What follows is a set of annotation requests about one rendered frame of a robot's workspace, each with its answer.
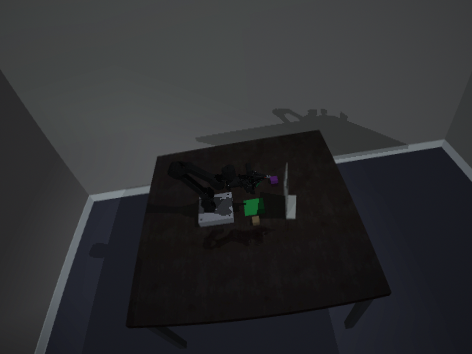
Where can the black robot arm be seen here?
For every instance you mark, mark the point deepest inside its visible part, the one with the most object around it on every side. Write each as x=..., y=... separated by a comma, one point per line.
x=177, y=171

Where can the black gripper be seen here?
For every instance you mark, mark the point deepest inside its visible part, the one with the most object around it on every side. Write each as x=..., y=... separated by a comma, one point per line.
x=254, y=179

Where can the green flat square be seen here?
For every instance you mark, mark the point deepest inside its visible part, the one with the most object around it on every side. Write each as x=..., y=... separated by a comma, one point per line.
x=254, y=207

